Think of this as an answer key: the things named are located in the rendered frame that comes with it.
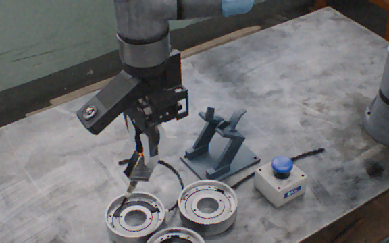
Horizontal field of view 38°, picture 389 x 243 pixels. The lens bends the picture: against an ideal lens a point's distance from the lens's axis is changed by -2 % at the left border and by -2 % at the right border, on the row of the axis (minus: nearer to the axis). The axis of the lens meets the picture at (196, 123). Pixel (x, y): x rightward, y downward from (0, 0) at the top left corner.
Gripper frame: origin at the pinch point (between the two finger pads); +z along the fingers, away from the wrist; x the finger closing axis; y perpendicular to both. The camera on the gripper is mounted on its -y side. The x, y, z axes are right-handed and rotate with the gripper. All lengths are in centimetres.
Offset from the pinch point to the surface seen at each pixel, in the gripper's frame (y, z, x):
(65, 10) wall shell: 44, 53, 153
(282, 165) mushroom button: 22.6, 5.8, -10.1
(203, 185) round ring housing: 10.3, 10.2, -2.6
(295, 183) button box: 23.6, 9.0, -12.9
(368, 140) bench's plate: 48, 13, -9
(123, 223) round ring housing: -6.2, 10.1, -2.2
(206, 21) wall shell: 118, 83, 151
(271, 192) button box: 19.6, 10.2, -11.1
